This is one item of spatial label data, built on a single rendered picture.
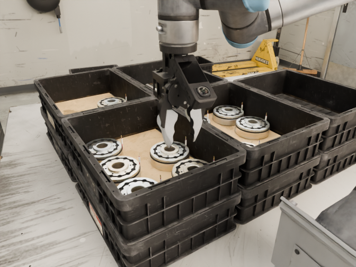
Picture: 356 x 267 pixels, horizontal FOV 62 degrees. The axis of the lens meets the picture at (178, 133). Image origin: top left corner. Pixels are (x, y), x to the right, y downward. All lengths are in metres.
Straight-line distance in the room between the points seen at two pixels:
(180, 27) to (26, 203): 0.66
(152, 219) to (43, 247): 0.31
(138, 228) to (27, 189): 0.50
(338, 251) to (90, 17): 3.78
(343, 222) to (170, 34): 0.43
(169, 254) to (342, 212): 0.35
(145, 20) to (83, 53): 0.91
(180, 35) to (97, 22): 3.52
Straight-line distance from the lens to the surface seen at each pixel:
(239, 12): 0.55
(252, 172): 0.72
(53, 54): 4.05
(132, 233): 0.59
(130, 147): 0.86
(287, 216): 0.59
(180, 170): 0.70
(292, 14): 0.65
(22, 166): 1.13
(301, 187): 0.94
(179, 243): 0.67
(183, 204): 0.62
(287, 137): 0.74
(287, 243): 0.62
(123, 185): 0.66
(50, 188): 0.98
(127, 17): 4.11
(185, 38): 0.55
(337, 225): 0.57
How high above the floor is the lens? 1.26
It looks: 28 degrees down
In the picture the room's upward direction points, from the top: straight up
